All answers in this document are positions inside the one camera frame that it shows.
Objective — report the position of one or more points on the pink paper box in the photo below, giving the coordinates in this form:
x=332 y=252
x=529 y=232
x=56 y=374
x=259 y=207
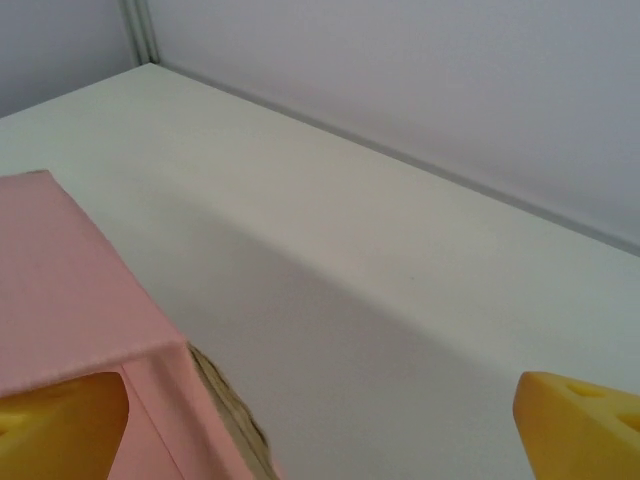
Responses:
x=65 y=280

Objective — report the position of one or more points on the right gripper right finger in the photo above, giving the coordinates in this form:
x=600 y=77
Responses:
x=590 y=435

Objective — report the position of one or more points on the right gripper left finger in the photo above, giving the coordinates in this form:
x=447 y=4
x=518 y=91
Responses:
x=50 y=435

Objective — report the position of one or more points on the aluminium frame post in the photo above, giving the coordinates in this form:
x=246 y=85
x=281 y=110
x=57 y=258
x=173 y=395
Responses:
x=142 y=30

